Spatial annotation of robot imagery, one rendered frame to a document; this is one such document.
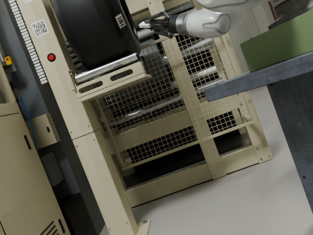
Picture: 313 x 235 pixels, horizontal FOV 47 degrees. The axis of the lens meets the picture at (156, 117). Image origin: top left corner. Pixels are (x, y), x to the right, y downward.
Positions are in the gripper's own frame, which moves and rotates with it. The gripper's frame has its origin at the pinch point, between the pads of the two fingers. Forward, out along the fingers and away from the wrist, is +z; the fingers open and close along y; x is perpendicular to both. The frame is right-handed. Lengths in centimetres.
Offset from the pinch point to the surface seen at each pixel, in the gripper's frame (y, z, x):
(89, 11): -11.7, 23.3, -8.8
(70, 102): 28, 44, -31
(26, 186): 36, 26, -77
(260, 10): 316, 339, 645
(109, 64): 15.5, 24.2, -11.2
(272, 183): 104, -35, 12
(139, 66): 20.1, 11.1, -4.7
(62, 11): -15.7, 33.5, -15.7
